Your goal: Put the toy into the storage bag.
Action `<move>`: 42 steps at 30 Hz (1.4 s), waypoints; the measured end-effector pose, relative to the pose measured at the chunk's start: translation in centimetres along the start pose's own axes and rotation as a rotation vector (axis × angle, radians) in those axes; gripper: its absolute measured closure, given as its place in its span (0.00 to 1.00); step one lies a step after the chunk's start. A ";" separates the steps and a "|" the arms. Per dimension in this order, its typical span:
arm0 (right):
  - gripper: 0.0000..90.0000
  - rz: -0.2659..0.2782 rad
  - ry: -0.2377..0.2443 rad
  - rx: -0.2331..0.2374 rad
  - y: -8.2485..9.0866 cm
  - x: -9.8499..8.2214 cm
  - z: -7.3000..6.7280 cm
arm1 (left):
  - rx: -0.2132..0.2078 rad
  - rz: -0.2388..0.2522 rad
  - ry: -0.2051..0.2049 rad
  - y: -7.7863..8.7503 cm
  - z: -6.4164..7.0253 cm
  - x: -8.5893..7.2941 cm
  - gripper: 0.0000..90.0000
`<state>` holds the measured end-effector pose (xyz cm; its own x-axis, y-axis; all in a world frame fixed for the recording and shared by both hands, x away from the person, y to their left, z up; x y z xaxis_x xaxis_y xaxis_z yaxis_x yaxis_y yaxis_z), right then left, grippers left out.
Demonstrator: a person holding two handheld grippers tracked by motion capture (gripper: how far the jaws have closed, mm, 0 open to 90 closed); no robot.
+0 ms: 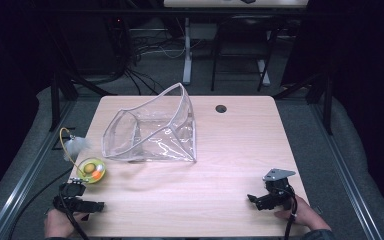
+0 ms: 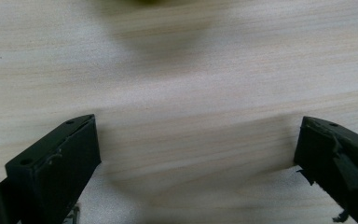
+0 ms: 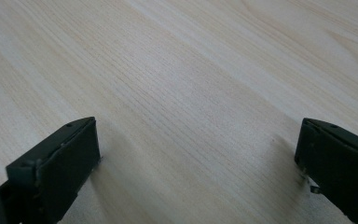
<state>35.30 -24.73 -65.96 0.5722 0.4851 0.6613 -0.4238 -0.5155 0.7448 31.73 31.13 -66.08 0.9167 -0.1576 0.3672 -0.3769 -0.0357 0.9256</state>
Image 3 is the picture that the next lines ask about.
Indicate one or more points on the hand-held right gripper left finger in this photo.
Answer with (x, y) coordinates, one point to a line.
(62, 168)

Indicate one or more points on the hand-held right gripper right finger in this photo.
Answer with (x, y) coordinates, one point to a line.
(338, 165)

